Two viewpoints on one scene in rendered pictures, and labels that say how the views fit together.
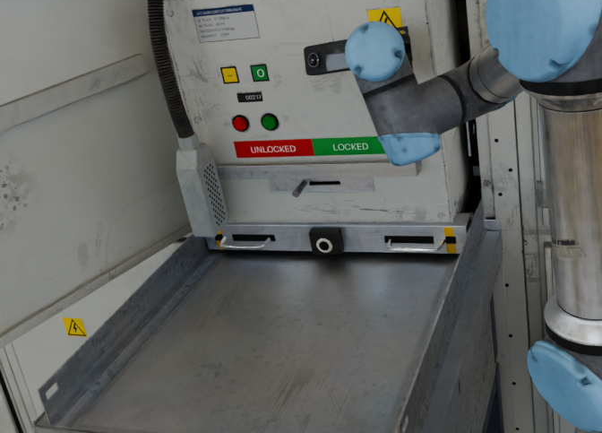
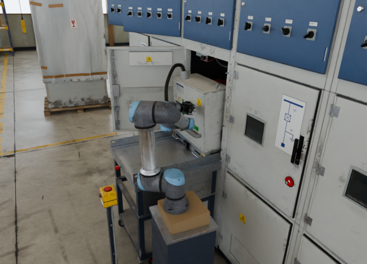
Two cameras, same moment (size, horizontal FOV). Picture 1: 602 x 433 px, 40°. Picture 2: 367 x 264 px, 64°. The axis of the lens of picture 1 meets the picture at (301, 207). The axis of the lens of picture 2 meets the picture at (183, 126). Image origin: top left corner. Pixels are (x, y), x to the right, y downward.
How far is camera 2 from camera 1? 1.40 m
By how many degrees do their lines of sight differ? 35
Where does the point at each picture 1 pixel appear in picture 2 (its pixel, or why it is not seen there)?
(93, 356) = (126, 140)
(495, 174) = (223, 148)
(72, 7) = (161, 72)
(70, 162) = not seen: hidden behind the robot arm
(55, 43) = (154, 78)
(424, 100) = not seen: hidden behind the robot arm
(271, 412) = (134, 164)
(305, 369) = not seen: hidden behind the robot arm
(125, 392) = (125, 149)
